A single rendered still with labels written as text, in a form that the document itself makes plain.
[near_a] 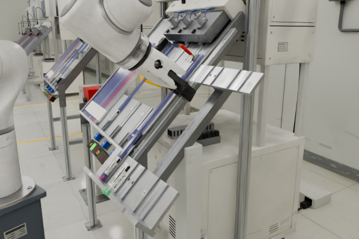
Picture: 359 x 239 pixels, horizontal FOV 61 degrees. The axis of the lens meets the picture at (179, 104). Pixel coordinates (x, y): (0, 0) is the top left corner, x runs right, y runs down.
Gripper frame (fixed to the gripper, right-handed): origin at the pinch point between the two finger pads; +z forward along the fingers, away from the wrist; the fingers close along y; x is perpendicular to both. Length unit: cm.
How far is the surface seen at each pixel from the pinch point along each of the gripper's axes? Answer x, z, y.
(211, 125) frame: -9, 71, 60
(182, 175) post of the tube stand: 18.2, 22.0, 9.7
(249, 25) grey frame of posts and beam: -44, 31, 27
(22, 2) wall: -141, 37, 909
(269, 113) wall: -69, 205, 135
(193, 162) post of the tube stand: 13.4, 21.6, 8.0
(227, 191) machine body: 17, 71, 31
